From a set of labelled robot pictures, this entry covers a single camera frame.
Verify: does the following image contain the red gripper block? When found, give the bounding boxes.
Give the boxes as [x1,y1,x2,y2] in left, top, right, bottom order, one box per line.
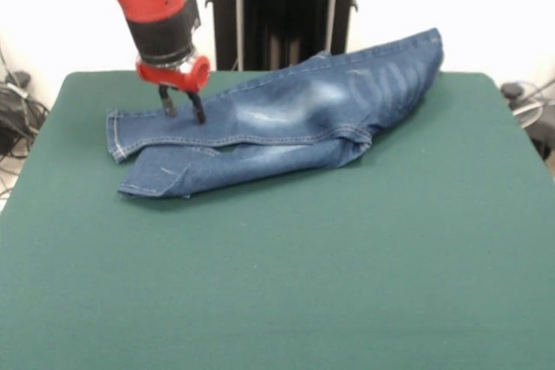
[134,54,212,125]

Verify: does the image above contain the blue denim jeans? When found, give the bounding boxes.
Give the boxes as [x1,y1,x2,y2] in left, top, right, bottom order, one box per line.
[106,27,446,201]

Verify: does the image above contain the grey swivel chair base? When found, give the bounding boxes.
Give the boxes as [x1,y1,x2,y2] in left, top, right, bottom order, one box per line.
[3,70,32,89]
[500,81,555,159]

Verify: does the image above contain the dark green table cloth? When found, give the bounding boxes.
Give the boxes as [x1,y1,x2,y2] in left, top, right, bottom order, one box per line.
[0,70,555,370]

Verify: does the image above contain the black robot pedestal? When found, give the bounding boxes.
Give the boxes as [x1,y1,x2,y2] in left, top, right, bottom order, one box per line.
[203,0,361,72]

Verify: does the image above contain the black cable bundle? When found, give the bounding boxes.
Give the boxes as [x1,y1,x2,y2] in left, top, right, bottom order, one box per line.
[0,47,49,198]

